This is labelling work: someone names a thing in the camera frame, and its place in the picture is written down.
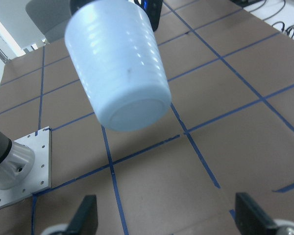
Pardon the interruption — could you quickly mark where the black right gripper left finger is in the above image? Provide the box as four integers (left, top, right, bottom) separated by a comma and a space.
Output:
65, 195, 98, 235

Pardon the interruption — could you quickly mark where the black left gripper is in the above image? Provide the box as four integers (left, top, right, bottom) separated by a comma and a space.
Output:
70, 0, 163, 31

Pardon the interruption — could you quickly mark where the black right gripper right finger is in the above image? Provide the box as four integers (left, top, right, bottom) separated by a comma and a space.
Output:
235, 192, 278, 235

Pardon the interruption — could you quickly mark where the light blue plastic cup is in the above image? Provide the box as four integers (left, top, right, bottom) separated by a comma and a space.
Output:
64, 0, 172, 132

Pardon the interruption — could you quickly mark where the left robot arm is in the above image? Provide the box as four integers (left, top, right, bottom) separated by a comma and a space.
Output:
0, 0, 163, 164

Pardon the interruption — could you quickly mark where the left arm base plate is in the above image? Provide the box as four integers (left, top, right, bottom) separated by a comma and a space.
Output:
0, 127, 51, 209

